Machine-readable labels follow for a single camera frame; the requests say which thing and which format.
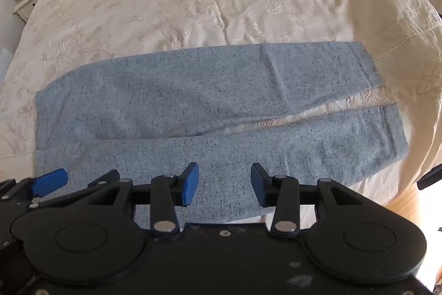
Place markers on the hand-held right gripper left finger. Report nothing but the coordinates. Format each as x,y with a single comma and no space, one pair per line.
190,184

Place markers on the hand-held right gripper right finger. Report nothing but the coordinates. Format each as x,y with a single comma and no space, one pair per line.
259,185

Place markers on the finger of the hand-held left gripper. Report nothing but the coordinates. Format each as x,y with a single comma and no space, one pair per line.
103,177
50,181

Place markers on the grey-blue speckled pants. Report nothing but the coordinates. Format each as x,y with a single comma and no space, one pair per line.
172,91

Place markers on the black object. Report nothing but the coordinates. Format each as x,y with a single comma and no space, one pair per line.
431,177

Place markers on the cream embroidered bedspread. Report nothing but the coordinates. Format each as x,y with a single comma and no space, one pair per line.
207,4

